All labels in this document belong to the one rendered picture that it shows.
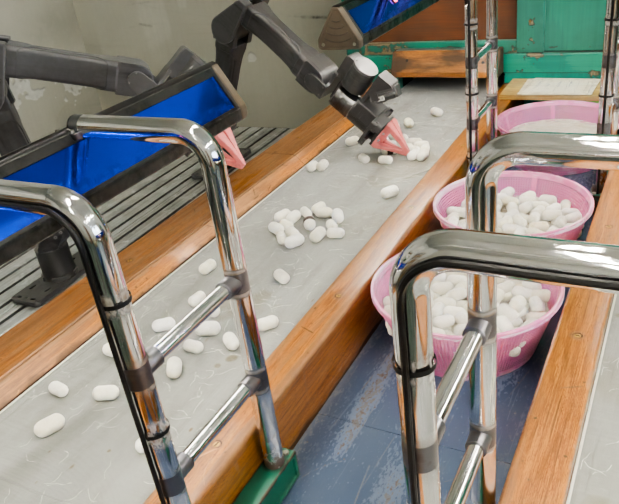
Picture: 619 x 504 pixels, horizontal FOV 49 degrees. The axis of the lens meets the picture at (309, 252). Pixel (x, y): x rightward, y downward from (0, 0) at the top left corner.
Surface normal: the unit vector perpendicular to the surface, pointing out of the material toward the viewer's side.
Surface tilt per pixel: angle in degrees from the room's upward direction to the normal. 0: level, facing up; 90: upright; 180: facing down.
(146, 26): 90
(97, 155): 58
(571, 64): 90
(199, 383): 0
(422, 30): 90
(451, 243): 45
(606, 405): 0
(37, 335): 0
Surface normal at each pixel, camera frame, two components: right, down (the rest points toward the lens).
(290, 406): 0.88, 0.12
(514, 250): -0.41, -0.29
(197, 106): 0.68, -0.36
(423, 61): -0.47, 0.10
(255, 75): -0.44, 0.47
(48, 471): -0.13, -0.87
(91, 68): 0.15, 0.36
